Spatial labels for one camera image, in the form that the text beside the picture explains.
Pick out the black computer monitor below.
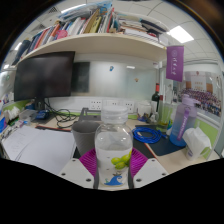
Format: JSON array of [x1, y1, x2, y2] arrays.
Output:
[[13, 50, 76, 111]]

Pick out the black desk mat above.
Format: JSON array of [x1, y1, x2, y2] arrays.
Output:
[[132, 124, 188, 158]]

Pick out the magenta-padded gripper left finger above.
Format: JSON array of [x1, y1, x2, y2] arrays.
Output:
[[57, 147, 99, 190]]

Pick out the grey plastic cup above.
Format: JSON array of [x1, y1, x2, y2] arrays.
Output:
[[71, 120, 101, 157]]

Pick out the black cable bundle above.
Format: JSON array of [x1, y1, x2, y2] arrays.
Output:
[[44, 98, 80, 130]]

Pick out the white lidded jar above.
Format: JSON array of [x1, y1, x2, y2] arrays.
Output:
[[136, 101, 153, 118]]

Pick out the stack of white papers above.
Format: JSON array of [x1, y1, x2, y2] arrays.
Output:
[[1, 124, 78, 176]]

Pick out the purple hanging banner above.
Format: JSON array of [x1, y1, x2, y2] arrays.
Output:
[[165, 45, 185, 83]]

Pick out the rectangular ceiling light panel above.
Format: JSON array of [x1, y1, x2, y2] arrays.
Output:
[[166, 25, 195, 45]]

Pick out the white wall power socket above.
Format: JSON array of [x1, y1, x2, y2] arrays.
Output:
[[124, 101, 135, 114], [88, 98, 103, 111]]

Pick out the green tissue box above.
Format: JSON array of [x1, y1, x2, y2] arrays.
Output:
[[2, 105, 22, 126]]

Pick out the dark wine bottle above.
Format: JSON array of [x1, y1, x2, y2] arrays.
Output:
[[151, 82, 161, 113]]

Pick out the clear plastic drink bottle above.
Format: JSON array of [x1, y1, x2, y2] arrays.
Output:
[[94, 105, 135, 191]]

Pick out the group photo poster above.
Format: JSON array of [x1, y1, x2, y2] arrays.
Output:
[[179, 70, 223, 118]]

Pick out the coiled blue cable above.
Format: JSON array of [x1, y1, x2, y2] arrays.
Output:
[[132, 125, 164, 145]]

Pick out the grey metal stand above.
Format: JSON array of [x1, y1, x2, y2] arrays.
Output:
[[78, 107, 103, 123]]

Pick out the large purple water bottle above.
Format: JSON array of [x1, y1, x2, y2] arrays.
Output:
[[168, 93, 201, 148]]

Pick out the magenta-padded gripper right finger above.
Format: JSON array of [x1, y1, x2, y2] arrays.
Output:
[[129, 147, 170, 190]]

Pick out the white tissue pack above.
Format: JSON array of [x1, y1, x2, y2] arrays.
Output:
[[181, 126, 213, 162]]

